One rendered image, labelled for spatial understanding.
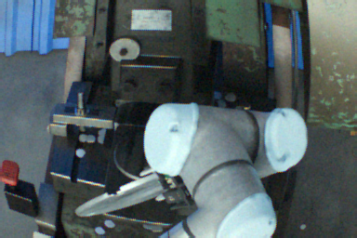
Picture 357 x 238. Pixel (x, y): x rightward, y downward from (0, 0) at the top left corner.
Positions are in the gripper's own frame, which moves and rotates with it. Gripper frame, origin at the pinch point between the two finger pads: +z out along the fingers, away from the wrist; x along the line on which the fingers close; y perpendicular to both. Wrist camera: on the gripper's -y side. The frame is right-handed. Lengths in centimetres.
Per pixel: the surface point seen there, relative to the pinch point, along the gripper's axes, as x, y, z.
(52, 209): 3, 3, 53
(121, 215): 7.2, -3.1, 29.4
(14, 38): -51, -64, 182
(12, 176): -9, 11, 49
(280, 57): 0, -61, 39
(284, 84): 6, -60, 43
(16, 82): -32, -56, 178
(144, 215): 9.1, -6.6, 27.5
